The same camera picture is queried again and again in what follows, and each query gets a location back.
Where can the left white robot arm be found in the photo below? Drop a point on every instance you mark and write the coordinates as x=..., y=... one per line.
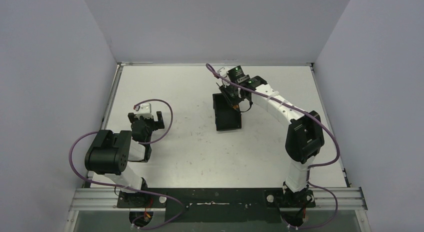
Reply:
x=110, y=152

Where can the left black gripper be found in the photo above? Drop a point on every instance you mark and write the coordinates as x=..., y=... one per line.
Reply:
x=159, y=121

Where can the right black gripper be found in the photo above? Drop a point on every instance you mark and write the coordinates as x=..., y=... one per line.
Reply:
x=225, y=91

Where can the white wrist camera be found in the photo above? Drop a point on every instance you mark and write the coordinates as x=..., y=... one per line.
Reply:
x=143, y=110
x=223, y=71

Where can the black plastic bin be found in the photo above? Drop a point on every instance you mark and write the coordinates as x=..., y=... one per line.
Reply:
x=226, y=117

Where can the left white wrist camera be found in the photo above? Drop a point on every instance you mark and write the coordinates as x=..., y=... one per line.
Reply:
x=143, y=110

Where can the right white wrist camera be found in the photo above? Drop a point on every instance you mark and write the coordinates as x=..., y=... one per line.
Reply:
x=223, y=71

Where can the aluminium frame rail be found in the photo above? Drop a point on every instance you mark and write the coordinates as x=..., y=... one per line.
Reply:
x=108, y=199

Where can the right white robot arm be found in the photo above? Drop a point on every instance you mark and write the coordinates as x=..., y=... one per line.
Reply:
x=304, y=137

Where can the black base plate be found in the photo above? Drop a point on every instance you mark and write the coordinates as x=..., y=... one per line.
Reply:
x=234, y=213

